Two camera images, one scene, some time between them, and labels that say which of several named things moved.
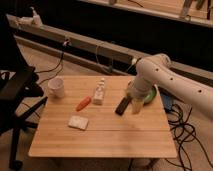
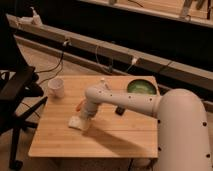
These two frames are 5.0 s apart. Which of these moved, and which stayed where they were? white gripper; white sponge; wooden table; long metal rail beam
Moved: white gripper
Stayed: wooden table; long metal rail beam; white sponge
